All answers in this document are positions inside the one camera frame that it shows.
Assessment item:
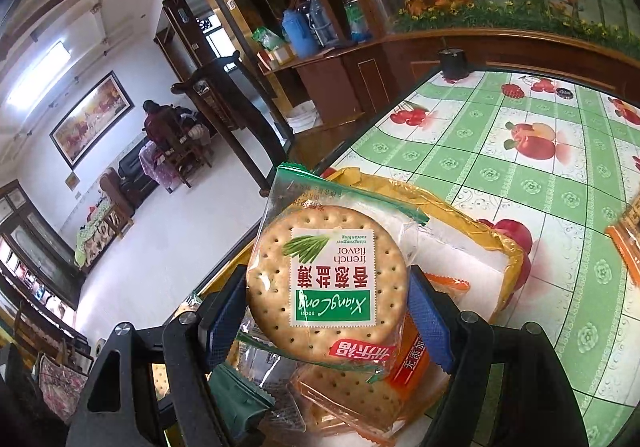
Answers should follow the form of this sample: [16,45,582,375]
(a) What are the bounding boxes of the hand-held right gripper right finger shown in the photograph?
[409,271,589,447]

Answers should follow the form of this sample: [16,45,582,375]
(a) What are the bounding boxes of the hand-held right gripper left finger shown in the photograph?
[66,284,249,447]

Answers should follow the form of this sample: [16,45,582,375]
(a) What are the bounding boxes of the clear packet grey contents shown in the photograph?
[239,344,302,395]

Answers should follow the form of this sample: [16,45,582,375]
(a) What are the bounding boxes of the white foam box yellow tape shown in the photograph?
[192,167,534,447]

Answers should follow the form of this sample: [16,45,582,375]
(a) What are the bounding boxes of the dark green packet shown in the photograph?
[209,361,277,435]

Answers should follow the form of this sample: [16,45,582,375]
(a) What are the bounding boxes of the orange cracker packet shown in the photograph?
[289,307,452,444]

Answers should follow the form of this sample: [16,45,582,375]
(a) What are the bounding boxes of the round cracker packet green label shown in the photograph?
[237,162,431,384]

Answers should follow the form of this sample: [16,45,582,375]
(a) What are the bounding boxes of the fruit print tablecloth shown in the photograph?
[320,70,640,447]

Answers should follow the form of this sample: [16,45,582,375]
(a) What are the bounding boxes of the patterned bag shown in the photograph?
[36,354,90,425]

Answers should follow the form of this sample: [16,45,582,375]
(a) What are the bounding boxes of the black sofa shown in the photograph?
[116,146,157,195]

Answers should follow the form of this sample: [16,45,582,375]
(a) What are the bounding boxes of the cracker packet with barcode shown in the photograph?
[604,194,640,285]

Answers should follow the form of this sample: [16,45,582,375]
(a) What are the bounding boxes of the dark wooden chair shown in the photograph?
[170,52,297,194]

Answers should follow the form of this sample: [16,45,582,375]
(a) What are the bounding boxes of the small black container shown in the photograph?
[438,47,472,81]

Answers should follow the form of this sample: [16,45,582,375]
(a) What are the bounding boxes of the cardboard box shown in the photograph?
[259,44,297,72]

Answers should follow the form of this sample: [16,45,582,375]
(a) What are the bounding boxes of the green bag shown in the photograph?
[251,26,287,54]

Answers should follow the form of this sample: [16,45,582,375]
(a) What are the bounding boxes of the blue thermos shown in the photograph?
[281,8,319,59]

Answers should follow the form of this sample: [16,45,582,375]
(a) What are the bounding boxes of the green-label plastic bottle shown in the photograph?
[344,0,372,42]

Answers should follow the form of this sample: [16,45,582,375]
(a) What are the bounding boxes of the ceiling light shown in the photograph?
[6,41,72,109]

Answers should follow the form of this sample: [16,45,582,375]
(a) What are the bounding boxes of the grey thermos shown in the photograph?
[306,0,339,47]

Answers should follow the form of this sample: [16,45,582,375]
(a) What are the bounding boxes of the framed wall painting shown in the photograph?
[49,71,136,170]

